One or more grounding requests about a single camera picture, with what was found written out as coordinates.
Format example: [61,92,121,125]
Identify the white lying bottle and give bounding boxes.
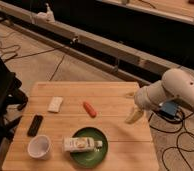
[63,137,103,152]

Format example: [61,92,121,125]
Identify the long wooden rail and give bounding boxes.
[0,0,194,75]

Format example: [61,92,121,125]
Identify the black floor cable left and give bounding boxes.
[0,19,78,82]

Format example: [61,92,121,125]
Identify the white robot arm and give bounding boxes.
[125,68,194,124]

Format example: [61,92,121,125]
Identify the black office chair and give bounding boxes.
[0,39,29,168]

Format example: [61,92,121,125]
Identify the black floor cable right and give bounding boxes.
[147,108,194,171]

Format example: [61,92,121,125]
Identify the white object on rail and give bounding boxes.
[36,4,55,22]

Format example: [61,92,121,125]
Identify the white cup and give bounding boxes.
[27,135,51,160]

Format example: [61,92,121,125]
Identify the green plate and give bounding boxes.
[70,127,108,168]

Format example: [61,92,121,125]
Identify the cream pointed end effector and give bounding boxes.
[125,107,144,124]

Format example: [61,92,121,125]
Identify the black floor cable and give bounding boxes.
[0,19,78,82]
[147,108,194,171]

